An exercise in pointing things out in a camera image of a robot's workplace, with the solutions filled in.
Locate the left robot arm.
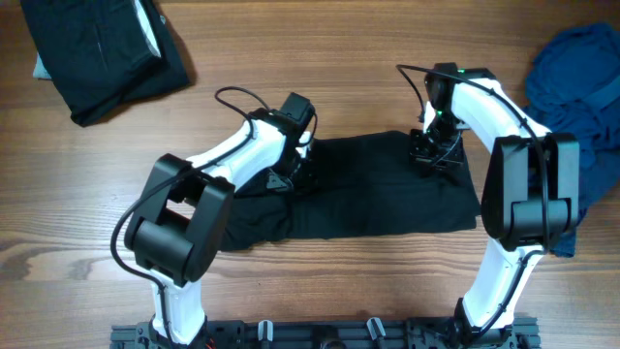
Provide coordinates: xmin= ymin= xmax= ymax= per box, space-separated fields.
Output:
xmin=110 ymin=93 xmax=318 ymax=348

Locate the black mounting rail base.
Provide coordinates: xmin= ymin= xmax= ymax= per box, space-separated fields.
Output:
xmin=109 ymin=317 xmax=542 ymax=349

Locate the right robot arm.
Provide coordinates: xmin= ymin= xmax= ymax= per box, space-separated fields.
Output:
xmin=410 ymin=63 xmax=579 ymax=348

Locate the folded grey garment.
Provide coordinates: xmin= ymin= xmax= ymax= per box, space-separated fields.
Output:
xmin=33 ymin=55 xmax=51 ymax=80

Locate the blue garment pile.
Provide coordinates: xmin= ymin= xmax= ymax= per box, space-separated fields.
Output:
xmin=522 ymin=22 xmax=620 ymax=258

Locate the folded black garment stack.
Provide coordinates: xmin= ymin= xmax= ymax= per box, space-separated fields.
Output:
xmin=20 ymin=0 xmax=190 ymax=127

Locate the black t-shirt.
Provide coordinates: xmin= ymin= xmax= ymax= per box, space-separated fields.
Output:
xmin=220 ymin=131 xmax=480 ymax=251

